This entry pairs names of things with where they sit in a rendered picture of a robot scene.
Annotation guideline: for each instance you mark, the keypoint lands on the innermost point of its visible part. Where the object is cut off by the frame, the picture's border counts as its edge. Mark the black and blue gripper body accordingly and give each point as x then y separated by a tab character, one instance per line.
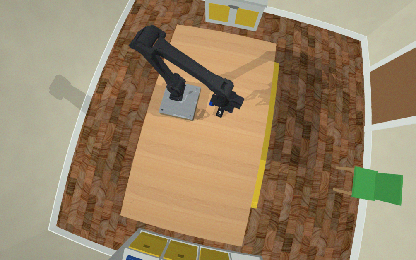
224	106

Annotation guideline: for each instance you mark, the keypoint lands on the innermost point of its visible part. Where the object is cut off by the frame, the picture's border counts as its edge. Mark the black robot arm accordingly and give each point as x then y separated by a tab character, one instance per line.
143	43

